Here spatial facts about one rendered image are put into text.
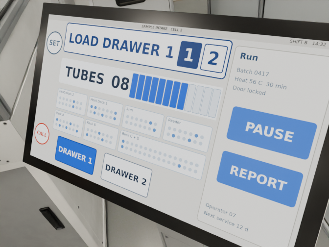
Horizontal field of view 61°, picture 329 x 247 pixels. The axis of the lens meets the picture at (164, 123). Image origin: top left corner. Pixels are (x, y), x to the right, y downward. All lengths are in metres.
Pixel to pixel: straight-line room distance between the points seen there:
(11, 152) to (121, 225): 0.87
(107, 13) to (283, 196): 0.37
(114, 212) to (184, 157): 1.26
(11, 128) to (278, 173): 0.65
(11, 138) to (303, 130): 0.70
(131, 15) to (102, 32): 0.06
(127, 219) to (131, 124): 1.19
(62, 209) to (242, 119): 0.84
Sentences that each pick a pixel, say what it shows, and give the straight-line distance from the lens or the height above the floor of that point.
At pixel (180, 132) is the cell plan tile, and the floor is 1.07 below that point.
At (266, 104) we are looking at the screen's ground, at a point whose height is 1.12.
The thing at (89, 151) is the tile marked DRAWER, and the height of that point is 1.02.
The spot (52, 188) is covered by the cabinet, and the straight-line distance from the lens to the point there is 1.00.
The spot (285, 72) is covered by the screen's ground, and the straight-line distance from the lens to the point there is 0.37.
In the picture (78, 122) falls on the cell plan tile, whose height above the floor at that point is 1.05.
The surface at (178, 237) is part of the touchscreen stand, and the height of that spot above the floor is 0.64.
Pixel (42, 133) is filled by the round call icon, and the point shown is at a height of 1.02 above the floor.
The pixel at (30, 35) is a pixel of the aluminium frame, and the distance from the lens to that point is 1.13.
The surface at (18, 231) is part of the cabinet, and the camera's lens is 1.24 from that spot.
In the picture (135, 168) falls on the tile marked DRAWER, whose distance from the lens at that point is 0.44.
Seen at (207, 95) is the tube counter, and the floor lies 1.12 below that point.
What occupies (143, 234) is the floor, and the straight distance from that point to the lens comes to 1.54.
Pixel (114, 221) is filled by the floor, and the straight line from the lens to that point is 1.61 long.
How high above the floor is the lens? 1.36
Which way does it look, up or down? 43 degrees down
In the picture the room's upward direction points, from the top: 11 degrees counter-clockwise
